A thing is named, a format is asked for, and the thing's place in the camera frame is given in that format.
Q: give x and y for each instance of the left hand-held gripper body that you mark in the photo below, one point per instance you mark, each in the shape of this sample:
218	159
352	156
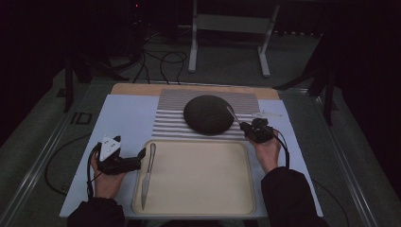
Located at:
110	149

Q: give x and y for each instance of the white table sheet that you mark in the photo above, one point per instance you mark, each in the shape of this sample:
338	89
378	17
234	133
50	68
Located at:
126	119

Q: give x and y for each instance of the metal fork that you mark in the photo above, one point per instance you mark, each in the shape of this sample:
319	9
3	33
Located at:
233	115

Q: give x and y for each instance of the person's left hand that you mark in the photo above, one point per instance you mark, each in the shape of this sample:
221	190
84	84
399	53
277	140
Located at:
107	186

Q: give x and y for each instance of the grey metal stand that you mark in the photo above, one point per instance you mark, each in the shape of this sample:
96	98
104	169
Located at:
231	23

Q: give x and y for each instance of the person's right hand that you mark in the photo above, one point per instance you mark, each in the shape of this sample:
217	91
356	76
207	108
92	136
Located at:
269	154

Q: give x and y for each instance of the black textured plate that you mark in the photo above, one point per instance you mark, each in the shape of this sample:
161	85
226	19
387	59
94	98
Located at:
208	115

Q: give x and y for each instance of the metal table knife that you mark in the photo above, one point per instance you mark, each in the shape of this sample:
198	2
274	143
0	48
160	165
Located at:
147	176

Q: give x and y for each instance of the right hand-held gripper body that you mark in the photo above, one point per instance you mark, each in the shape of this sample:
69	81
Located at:
261	132

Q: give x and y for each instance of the metal floor rail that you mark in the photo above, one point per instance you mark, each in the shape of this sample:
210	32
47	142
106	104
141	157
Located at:
38	164
346	164

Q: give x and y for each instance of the dark tripod stand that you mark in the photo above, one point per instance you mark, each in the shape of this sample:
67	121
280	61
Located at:
68	88
329	101

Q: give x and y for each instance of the beige plastic tray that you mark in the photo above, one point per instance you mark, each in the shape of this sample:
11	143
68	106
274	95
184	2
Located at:
201	176

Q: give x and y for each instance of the striped placemat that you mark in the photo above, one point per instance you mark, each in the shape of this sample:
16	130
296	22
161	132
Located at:
171	110

